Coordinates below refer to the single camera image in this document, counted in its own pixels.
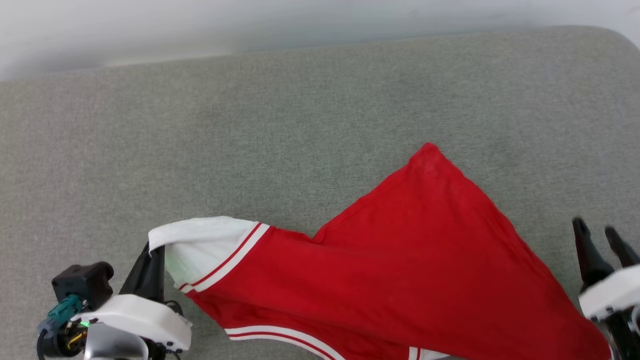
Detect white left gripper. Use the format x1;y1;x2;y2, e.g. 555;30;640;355
71;243;194;352

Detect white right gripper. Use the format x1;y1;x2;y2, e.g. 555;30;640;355
572;217;640;321

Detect red and white shirt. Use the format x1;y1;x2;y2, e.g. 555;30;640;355
148;142;613;360

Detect grey fabric sofa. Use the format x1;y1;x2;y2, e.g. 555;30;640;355
0;26;640;360

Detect teal left camera cable connector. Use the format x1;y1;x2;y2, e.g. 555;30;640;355
36;294;87;338

